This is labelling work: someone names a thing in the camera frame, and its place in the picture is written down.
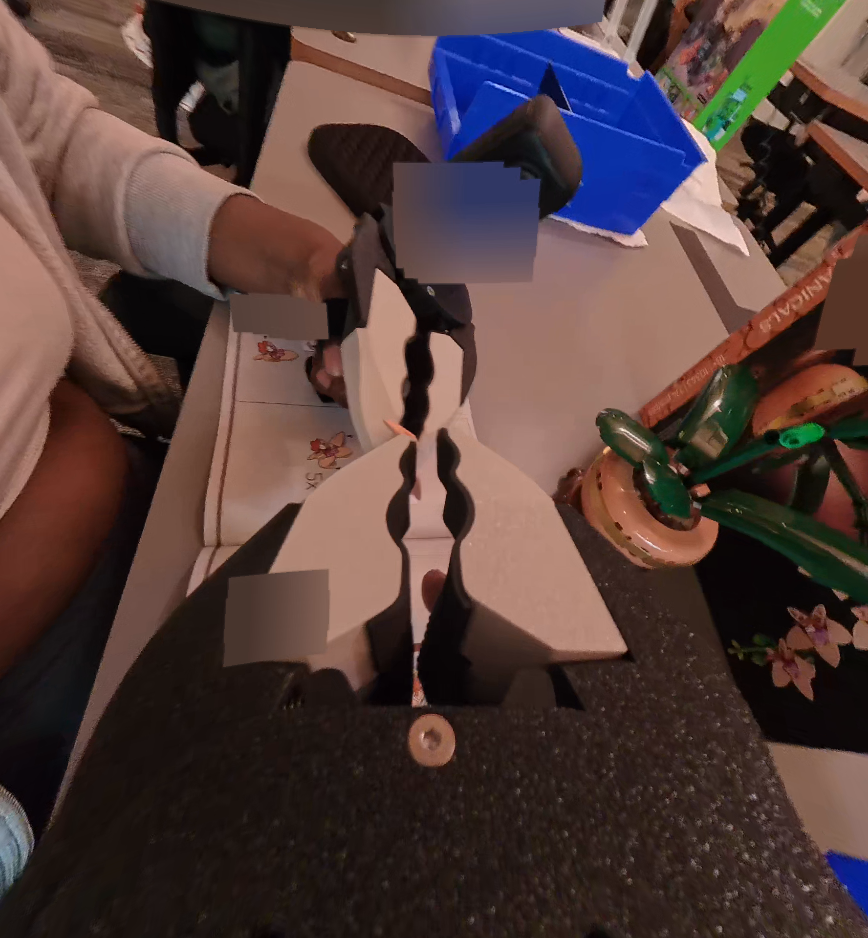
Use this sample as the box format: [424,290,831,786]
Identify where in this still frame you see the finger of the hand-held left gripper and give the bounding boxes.
[423,324,479,442]
[346,267,436,449]

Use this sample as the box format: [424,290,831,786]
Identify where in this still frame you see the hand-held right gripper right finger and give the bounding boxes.
[418,429,630,706]

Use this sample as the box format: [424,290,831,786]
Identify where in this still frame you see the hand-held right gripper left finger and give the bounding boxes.
[269,438,414,704]

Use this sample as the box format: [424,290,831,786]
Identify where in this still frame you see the person's left forearm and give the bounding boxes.
[53,103,259,301]

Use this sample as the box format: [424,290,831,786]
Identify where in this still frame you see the white desk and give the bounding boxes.
[56,25,868,938]

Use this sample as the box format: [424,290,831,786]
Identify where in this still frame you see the person's left hand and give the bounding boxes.
[243,205,348,404]

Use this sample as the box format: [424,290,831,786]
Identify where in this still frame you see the black honeycomb cushion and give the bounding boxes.
[308,123,431,217]

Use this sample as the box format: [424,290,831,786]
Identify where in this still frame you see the orchid instruction booklet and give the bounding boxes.
[185,331,479,624]

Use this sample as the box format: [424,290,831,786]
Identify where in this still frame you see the brick orchid plant model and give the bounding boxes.
[557,362,868,609]

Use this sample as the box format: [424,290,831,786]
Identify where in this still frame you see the wood-edged table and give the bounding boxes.
[287,25,442,107]

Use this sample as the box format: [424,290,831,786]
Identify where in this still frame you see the black orchid set box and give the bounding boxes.
[638,209,868,756]

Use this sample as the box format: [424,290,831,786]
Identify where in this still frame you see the blue plastic bin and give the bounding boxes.
[428,29,708,235]

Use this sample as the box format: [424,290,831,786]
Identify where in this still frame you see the white tissue paper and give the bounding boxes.
[566,117,750,257]

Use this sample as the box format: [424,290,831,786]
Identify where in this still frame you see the person's leg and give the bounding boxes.
[0,381,129,704]

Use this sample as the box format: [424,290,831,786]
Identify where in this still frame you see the person's torso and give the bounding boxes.
[0,0,186,558]

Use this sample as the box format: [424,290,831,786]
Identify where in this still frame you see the colourful toy box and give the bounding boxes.
[657,15,765,126]

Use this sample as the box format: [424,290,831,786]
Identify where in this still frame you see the green cardboard box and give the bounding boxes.
[691,0,849,151]

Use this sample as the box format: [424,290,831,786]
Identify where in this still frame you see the wooden table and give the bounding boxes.
[804,121,868,210]
[789,59,868,148]

